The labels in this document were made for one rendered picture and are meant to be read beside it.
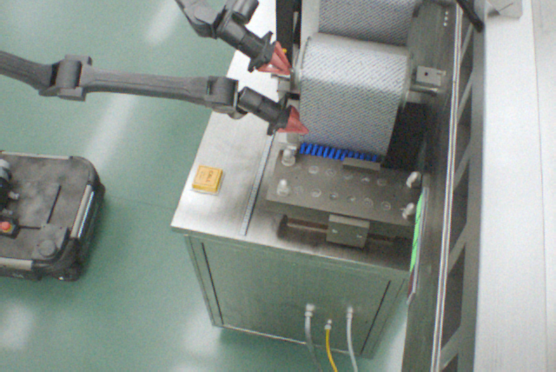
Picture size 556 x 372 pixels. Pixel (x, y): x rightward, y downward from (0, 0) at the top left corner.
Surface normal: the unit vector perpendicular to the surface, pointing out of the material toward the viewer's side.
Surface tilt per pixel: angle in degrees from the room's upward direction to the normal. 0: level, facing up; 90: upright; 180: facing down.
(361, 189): 0
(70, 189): 0
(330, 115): 90
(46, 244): 0
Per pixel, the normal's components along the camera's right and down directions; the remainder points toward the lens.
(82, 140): 0.00, -0.56
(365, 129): -0.22, 0.81
